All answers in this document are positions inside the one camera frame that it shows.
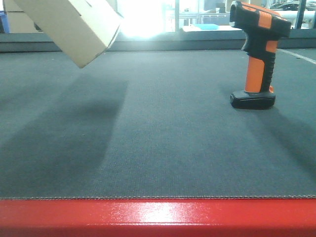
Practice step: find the brown cardboard package box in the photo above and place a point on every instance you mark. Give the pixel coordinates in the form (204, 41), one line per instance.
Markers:
(82, 29)

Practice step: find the orange black barcode scanner gun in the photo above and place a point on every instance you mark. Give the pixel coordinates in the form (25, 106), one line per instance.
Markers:
(263, 28)

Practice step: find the large cardboard box lower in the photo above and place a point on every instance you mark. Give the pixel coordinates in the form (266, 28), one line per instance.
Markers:
(20, 22)

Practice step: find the blue flat tray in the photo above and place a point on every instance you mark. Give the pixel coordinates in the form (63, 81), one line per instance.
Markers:
(207, 27)

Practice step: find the blue bin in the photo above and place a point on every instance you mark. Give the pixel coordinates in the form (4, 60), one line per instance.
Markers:
(4, 25)

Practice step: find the red metal conveyor table frame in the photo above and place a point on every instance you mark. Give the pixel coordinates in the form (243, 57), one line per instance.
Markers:
(158, 218)

